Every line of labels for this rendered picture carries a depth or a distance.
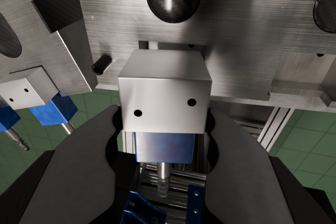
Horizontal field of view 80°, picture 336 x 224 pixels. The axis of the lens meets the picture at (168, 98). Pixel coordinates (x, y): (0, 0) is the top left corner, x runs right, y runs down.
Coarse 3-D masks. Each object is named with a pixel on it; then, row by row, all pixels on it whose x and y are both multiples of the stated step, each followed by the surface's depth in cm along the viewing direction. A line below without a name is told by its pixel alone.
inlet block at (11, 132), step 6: (0, 108) 29; (6, 108) 30; (0, 114) 29; (6, 114) 29; (12, 114) 30; (0, 120) 29; (6, 120) 29; (12, 120) 30; (0, 126) 29; (6, 126) 29; (6, 132) 31; (12, 132) 31; (12, 138) 32; (18, 138) 32; (18, 144) 32; (24, 144) 33; (24, 150) 33
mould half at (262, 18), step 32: (96, 0) 15; (128, 0) 14; (224, 0) 13; (256, 0) 13; (288, 0) 13; (96, 32) 16; (128, 32) 16; (160, 32) 15; (192, 32) 15; (224, 32) 14; (256, 32) 14; (288, 32) 14; (320, 32) 14; (224, 64) 16; (256, 64) 16; (256, 96) 17
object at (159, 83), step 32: (128, 64) 12; (160, 64) 12; (192, 64) 12; (128, 96) 11; (160, 96) 11; (192, 96) 11; (128, 128) 12; (160, 128) 12; (192, 128) 12; (160, 160) 15; (160, 192) 19
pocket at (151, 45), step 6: (138, 42) 16; (144, 42) 18; (150, 42) 19; (156, 42) 19; (162, 42) 18; (168, 42) 18; (144, 48) 18; (150, 48) 19; (156, 48) 19; (162, 48) 19; (168, 48) 19; (174, 48) 19; (180, 48) 19; (186, 48) 18; (192, 48) 18; (198, 48) 18; (204, 48) 18; (204, 54) 17
